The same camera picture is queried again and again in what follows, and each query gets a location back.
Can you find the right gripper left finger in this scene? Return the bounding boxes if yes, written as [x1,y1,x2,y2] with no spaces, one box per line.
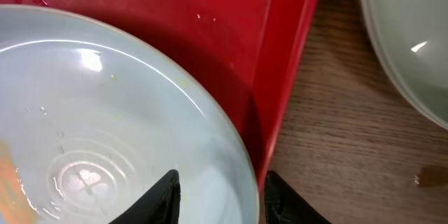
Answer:
[109,169,181,224]

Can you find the light blue plate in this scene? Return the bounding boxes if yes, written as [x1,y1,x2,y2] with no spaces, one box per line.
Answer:
[1,5,260,223]

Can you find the red plastic tray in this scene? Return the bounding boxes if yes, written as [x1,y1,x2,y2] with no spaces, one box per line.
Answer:
[1,0,318,185]

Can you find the white round plate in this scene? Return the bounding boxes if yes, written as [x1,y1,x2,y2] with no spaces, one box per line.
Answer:
[360,0,447,128]

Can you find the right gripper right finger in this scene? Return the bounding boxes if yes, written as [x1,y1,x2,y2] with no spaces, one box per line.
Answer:
[264,170,330,224]

